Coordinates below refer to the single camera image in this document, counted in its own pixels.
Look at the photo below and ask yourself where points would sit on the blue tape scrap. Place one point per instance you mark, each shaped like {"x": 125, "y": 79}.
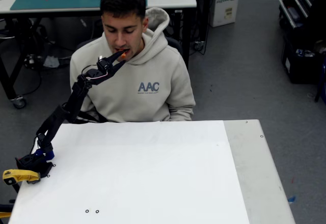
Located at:
{"x": 292, "y": 199}

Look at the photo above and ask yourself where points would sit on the white paper sheet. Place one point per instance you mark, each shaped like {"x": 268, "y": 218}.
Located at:
{"x": 152, "y": 173}

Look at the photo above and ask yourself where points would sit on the small white camera board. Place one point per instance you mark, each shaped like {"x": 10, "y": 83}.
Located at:
{"x": 101, "y": 58}

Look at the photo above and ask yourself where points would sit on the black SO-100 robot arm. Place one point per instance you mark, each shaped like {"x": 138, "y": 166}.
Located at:
{"x": 51, "y": 124}

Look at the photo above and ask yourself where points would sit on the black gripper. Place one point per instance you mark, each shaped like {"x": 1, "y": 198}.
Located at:
{"x": 110, "y": 66}

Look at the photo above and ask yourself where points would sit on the yellow black table clamp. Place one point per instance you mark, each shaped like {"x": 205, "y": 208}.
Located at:
{"x": 20, "y": 175}
{"x": 5, "y": 212}

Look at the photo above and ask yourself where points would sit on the black drawer cabinet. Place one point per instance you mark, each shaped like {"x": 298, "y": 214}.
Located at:
{"x": 303, "y": 2}

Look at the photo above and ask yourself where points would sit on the grey caster wheel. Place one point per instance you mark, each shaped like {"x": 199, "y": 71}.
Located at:
{"x": 19, "y": 102}
{"x": 198, "y": 45}

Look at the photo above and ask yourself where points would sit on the small orange snack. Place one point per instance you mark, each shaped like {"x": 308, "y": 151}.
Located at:
{"x": 124, "y": 55}

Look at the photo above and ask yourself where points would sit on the man in beige hoodie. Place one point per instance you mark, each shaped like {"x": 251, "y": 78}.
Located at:
{"x": 142, "y": 91}

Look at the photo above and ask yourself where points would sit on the white plastic bag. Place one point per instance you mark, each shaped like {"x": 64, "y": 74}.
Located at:
{"x": 51, "y": 61}

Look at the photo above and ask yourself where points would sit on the black storage bin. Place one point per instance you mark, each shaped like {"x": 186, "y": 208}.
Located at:
{"x": 300, "y": 68}

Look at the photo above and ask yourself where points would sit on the white workbench with black legs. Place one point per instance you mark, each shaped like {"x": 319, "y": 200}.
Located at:
{"x": 175, "y": 0}

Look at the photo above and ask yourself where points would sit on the white cardboard box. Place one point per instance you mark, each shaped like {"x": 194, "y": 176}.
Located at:
{"x": 226, "y": 7}

